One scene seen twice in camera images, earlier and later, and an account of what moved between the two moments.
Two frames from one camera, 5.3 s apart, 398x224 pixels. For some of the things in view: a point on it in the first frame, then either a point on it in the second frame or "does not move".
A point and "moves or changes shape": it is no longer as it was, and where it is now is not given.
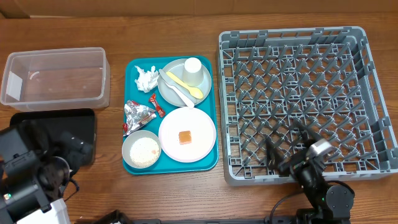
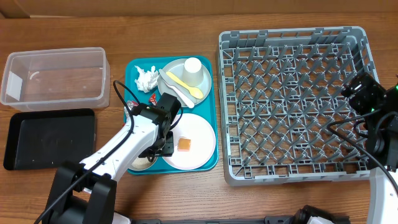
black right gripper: x=292 y=163 -> x=351 y=90
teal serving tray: x=170 y=116 does not move
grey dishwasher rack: x=268 y=79 does not move
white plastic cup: x=193 y=74 does not move
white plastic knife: x=169 y=82 does not move
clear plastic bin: x=56 y=79 does not move
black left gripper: x=76 y=155 -> x=167 y=149
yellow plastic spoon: x=195 y=92 does not move
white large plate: x=202 y=130 moves or changes shape
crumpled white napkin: x=147 y=80 does not move
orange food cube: x=185 y=137 -> x=184 y=144
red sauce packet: x=160 y=111 does not move
